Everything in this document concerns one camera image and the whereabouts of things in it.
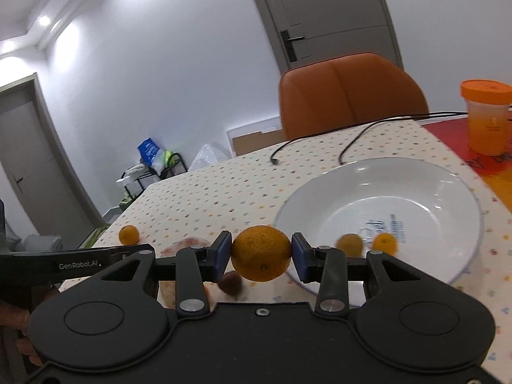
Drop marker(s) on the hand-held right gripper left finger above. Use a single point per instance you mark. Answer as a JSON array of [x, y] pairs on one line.
[[222, 256]]

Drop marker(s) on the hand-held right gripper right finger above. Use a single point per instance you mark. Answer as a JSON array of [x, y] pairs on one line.
[[300, 258]]

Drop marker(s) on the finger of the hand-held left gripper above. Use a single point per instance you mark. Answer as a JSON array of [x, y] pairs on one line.
[[128, 251]]

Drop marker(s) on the pink peach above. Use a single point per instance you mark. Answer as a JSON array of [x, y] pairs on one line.
[[168, 294], [188, 244]]

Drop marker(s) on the large orange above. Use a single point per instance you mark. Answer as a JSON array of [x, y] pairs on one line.
[[261, 254]]

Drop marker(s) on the small orange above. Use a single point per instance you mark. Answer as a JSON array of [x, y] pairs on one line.
[[384, 244], [350, 244]]

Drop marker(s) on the white plate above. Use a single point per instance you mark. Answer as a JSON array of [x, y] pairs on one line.
[[380, 208]]

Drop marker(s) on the person's left hand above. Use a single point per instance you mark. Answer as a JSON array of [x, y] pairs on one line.
[[12, 316]]

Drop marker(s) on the brown round fruit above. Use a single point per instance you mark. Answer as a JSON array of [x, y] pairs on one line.
[[232, 284]]

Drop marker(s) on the dotted tablecloth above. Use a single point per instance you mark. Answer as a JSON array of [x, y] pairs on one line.
[[224, 192]]

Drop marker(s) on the white items on rack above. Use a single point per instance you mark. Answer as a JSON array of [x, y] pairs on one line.
[[132, 176]]

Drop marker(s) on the green yellow bag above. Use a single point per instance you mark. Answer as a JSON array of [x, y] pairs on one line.
[[166, 158]]

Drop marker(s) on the clear plastic bag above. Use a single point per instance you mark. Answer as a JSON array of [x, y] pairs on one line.
[[208, 156]]

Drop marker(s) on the blue bag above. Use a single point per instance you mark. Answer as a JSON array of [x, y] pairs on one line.
[[148, 151]]

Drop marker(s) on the grey side door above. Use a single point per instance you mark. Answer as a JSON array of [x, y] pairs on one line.
[[36, 160]]

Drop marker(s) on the brown cardboard sheet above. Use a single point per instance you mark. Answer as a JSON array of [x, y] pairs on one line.
[[256, 142]]

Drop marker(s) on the orange chair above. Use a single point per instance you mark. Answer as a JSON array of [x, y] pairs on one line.
[[344, 96]]

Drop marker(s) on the red table mat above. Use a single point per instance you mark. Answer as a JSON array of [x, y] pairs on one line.
[[500, 176]]

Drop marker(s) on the orange lidded cup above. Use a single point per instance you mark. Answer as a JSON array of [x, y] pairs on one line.
[[486, 128]]

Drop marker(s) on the cardboard sheets against wall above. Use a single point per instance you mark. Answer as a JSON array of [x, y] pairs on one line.
[[248, 127]]

